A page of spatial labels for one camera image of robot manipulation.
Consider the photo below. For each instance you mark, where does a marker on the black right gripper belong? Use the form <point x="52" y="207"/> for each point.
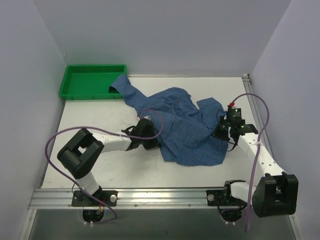
<point x="222" y="130"/>

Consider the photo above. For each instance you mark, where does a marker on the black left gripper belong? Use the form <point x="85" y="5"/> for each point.
<point x="152" y="141"/>

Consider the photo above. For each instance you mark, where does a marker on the blue checked long sleeve shirt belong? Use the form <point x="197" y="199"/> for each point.
<point x="185" y="128"/>

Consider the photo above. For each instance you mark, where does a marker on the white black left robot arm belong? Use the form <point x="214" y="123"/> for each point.
<point x="81" y="152"/>

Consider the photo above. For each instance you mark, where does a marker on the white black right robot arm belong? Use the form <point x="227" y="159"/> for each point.
<point x="270" y="191"/>

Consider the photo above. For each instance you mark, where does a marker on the green plastic tray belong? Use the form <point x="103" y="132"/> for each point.
<point x="91" y="82"/>

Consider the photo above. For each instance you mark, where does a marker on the aluminium right side rail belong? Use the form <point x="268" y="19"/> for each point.
<point x="258" y="119"/>

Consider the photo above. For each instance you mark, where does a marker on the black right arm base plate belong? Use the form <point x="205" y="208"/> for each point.
<point x="222" y="196"/>

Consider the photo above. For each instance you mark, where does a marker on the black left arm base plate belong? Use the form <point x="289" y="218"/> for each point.
<point x="80" y="199"/>

